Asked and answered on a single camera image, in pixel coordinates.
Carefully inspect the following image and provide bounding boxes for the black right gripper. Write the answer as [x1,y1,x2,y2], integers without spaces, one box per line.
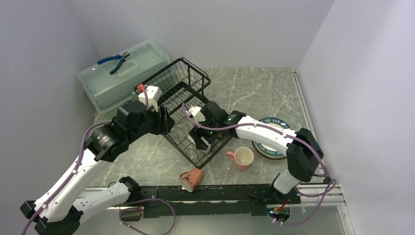
[189,115,221,150]

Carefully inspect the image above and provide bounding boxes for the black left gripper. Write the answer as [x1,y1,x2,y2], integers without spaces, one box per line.
[127,103,175,143]

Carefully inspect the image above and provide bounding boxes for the white ceramic bowl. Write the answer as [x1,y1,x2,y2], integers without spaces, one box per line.
[187,135,211,154]

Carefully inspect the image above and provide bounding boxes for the black wire dish rack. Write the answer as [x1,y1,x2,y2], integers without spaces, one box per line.
[142,57,232,169]

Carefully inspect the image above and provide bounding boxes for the small pink mug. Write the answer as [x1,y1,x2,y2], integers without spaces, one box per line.
[179,168,203,192]

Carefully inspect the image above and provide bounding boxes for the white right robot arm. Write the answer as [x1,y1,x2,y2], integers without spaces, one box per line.
[181,101,327,203]

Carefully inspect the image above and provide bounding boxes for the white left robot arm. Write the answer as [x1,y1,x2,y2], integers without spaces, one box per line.
[20,100,174,235]

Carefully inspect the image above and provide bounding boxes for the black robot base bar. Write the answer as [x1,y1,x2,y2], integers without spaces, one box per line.
[108,184,302,218]

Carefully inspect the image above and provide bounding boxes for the large pink mug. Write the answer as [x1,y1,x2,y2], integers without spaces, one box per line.
[226,147,254,170]

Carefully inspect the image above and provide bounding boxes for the green rimmed white plate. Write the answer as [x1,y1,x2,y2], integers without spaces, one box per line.
[252,117,289,159]

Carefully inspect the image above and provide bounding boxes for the clear plastic storage box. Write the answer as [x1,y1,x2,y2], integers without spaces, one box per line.
[77,40,171,113]

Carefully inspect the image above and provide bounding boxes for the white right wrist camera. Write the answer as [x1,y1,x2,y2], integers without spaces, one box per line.
[188,106,205,123]

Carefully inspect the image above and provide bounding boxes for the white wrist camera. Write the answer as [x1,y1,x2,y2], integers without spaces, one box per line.
[188,106,205,123]
[137,84,162,112]

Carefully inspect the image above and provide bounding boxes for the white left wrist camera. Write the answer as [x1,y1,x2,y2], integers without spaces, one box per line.
[137,84,162,112]

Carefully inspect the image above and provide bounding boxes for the blue handled pliers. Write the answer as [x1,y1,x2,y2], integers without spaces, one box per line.
[97,51,132,75]

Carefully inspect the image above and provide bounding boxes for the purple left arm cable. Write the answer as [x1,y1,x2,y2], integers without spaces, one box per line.
[21,86,150,235]

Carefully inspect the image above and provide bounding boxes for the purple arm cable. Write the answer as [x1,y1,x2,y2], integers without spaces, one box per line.
[21,86,150,235]
[181,103,338,227]

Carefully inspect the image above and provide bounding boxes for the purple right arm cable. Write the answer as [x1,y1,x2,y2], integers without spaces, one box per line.
[181,103,338,227]

